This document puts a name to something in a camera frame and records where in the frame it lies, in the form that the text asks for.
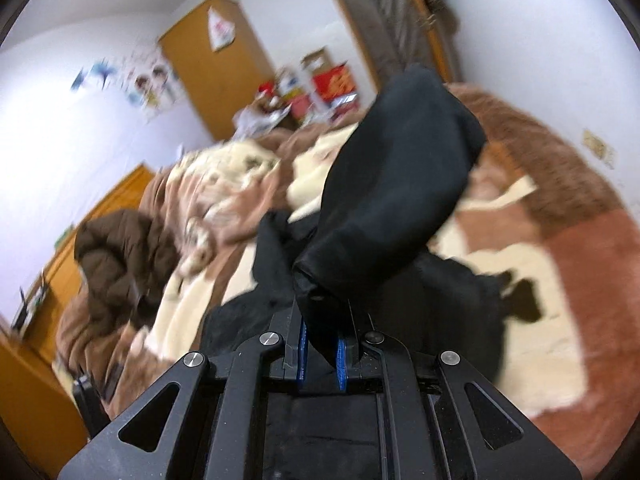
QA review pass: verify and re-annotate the cartoon wall poster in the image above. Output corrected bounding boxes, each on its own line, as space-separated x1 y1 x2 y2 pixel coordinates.
120 45 181 122

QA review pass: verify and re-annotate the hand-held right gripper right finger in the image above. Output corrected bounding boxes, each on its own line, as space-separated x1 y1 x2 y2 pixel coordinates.
335 310 583 480

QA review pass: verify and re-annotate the wooden headboard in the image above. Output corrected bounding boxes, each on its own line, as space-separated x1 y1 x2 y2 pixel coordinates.
20 162 158 361

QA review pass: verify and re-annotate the white plastic bag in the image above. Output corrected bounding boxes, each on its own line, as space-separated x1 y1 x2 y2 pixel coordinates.
207 6 236 53

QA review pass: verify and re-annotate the wooden cabinet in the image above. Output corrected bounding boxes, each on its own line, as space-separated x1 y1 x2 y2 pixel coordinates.
0 327 92 479

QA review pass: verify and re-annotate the brown puffer jacket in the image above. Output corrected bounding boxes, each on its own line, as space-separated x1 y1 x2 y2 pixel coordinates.
75 209 187 333

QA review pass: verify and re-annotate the wooden door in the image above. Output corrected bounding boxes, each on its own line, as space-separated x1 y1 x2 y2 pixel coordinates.
315 0 461 97

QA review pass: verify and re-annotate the red box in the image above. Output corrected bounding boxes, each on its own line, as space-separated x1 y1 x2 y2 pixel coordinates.
311 61 360 107

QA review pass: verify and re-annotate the wooden wardrobe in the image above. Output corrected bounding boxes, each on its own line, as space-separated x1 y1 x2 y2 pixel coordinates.
157 0 281 143

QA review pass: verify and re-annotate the cardboard box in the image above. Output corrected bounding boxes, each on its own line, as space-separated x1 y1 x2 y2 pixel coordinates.
300 47 332 75

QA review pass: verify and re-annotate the black puffer jacket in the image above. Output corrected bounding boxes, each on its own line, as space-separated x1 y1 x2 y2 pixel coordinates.
202 65 543 480

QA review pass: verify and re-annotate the wall plate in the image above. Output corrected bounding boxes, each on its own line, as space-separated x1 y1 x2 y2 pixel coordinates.
581 129 617 169

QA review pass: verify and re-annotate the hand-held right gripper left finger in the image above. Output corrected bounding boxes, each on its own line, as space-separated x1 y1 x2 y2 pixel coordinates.
57 305 313 480

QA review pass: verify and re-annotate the brown and cream plush blanket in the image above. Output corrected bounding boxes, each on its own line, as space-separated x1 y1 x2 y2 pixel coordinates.
55 82 640 480

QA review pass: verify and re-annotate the pile of clutter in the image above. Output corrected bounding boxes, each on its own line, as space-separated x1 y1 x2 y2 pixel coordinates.
234 66 313 137

